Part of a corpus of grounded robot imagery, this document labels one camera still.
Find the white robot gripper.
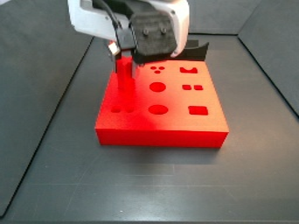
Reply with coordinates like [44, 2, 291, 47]
[68, 0, 190, 79]

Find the black curved holder stand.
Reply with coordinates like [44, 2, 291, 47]
[172, 39, 210, 61]

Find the red shape sorter box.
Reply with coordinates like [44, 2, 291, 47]
[95, 60, 230, 148]

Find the red star peg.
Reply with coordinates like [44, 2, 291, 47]
[116, 57, 135, 91]

